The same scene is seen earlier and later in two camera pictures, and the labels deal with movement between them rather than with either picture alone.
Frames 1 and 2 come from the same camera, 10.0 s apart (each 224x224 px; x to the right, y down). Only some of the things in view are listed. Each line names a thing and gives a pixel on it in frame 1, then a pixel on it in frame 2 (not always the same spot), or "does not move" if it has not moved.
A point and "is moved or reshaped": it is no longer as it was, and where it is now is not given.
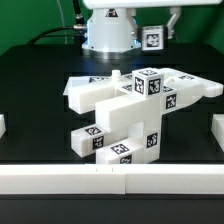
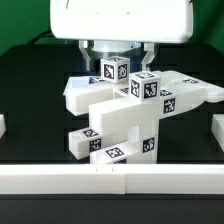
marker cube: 152,38 is moved or reshaped
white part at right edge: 217,128 does not move
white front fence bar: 112,179 does not move
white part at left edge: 2,125 does not move
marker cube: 147,82 is moved or reshaped
